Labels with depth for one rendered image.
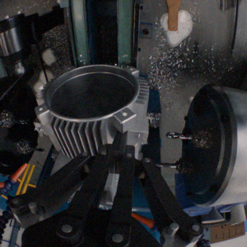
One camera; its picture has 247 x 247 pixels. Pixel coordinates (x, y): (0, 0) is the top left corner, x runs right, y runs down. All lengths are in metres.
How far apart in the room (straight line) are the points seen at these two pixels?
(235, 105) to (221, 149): 0.07
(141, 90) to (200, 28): 0.28
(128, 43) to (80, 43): 0.10
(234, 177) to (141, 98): 0.18
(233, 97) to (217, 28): 0.25
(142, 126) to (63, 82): 0.18
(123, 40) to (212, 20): 0.26
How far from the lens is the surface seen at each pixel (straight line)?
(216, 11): 0.47
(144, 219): 0.27
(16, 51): 0.28
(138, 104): 0.22
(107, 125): 0.21
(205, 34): 0.47
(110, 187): 0.24
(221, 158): 0.25
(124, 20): 0.31
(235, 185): 0.26
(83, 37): 0.34
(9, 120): 0.35
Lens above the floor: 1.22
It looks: 43 degrees down
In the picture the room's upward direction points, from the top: 172 degrees counter-clockwise
